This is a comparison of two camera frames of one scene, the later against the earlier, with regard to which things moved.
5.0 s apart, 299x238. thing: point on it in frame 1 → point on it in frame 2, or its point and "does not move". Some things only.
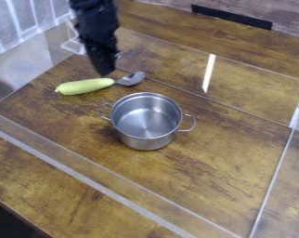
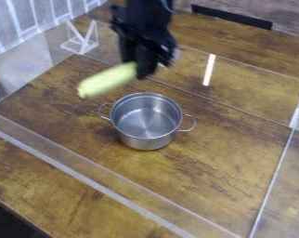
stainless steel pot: [150, 118] does not move
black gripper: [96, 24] → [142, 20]
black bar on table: [232, 17] does not move
